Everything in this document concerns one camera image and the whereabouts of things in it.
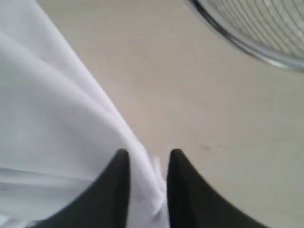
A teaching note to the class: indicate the metal wire mesh basket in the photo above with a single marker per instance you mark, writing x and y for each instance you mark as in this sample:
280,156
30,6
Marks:
269,30

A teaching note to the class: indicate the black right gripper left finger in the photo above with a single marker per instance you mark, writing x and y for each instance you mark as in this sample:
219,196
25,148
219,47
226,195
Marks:
103,205

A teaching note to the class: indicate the white t-shirt red logo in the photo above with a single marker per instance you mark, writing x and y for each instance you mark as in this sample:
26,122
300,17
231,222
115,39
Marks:
59,129

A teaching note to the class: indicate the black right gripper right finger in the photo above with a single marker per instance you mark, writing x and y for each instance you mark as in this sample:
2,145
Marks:
193,203

